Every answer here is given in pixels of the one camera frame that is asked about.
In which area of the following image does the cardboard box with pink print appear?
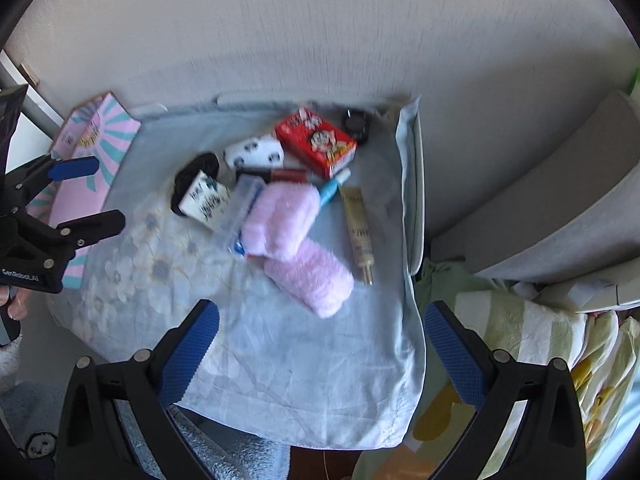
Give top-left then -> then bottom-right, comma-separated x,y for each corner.
27,91 -> 141,288

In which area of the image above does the clear plastic bundle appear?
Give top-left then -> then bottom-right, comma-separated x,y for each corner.
223,132 -> 286,170

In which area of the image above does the green striped blanket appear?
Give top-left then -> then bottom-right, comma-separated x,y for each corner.
355,260 -> 640,480

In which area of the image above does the beige cosmetic tube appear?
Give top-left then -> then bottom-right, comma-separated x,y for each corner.
340,186 -> 376,287

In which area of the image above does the grey door frame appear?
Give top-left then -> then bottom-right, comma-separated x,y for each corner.
0,50 -> 68,151

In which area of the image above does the clear plastic package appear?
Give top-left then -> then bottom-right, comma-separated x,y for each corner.
210,177 -> 266,256

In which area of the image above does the blue and white tube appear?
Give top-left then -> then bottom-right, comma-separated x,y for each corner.
316,167 -> 352,208

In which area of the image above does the blue bear rug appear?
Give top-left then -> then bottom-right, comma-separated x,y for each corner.
0,380 -> 61,480

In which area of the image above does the silver quilted mat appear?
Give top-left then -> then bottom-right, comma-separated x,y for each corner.
115,400 -> 291,480

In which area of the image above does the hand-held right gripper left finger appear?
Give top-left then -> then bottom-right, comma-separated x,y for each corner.
55,299 -> 221,480

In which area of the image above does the pink fluffy towel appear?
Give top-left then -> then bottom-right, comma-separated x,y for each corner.
263,239 -> 355,319
240,182 -> 321,261

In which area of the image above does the grey cushion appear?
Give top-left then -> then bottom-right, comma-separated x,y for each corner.
430,91 -> 640,306

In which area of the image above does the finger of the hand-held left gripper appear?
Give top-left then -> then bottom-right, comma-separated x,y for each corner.
0,156 -> 99,216
20,210 -> 126,259

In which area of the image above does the person's left hand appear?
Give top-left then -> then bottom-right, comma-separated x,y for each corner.
0,287 -> 31,321

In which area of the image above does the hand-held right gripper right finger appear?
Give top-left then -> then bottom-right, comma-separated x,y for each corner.
424,300 -> 587,480

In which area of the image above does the black round compact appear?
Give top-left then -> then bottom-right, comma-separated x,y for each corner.
341,108 -> 372,143

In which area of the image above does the white box with black print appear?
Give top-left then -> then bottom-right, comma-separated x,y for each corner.
179,170 -> 233,231

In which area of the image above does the red printed box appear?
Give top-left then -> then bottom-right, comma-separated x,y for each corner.
274,106 -> 358,181

